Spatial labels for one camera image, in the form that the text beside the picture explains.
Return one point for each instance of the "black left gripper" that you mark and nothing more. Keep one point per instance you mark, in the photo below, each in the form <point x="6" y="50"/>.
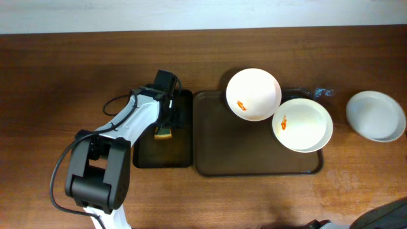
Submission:
<point x="177" y="116"/>

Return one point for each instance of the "yellow green sponge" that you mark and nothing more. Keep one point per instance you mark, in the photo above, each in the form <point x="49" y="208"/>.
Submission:
<point x="163" y="133"/>

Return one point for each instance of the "pink white plate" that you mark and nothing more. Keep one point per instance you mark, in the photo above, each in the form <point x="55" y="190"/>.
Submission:
<point x="259" y="92"/>

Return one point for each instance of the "white plate front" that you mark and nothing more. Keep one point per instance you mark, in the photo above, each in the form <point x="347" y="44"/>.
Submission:
<point x="376" y="116"/>

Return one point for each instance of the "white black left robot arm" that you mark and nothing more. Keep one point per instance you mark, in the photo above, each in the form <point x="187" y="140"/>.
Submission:
<point x="98" y="176"/>

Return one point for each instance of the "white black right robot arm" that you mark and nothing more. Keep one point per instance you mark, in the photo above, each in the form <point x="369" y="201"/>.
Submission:
<point x="388" y="216"/>

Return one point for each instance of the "small black water tray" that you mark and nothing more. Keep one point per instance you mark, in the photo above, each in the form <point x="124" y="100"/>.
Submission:
<point x="176" y="151"/>

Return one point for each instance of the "large brown serving tray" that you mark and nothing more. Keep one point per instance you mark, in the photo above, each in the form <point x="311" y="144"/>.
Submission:
<point x="226" y="145"/>

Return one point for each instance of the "orange sauce stain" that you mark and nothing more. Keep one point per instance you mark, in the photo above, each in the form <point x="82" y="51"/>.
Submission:
<point x="241" y="106"/>
<point x="284" y="123"/>

